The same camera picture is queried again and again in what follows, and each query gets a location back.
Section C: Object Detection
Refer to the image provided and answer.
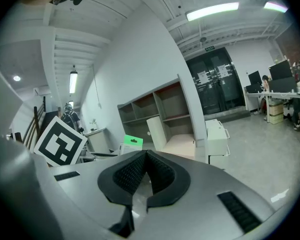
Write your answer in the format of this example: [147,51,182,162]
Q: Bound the stacked pale cardboard boxes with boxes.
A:
[268,101,285,125]

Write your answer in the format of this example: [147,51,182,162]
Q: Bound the white cabinet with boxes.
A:
[204,118,231,165]

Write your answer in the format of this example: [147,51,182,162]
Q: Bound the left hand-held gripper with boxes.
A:
[33,115,89,167]

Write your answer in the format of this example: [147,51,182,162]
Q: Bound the black computer monitor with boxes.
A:
[268,59,298,93]
[247,70,263,85]

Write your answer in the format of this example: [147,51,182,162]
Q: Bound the white and green carton box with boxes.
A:
[119,134,144,156]

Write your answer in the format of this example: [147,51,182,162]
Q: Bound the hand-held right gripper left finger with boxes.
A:
[49,150,148,239]

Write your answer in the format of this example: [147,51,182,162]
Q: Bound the hanging tube light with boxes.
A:
[69,69,78,95]

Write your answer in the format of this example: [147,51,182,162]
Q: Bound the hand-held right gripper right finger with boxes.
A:
[137,151,276,240]

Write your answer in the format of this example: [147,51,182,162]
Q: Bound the black double door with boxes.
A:
[185,46,246,117]

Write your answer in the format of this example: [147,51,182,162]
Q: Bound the long ceiling light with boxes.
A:
[263,0,290,13]
[185,1,240,22]

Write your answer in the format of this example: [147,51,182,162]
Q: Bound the white board panel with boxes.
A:
[146,116,169,152]

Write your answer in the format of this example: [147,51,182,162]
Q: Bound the wooden stair railing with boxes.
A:
[10,95,46,150]

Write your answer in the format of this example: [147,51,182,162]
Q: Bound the grey open shelf unit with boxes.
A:
[117,74,209,165]

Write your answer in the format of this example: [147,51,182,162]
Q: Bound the white office desk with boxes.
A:
[243,88,300,145]

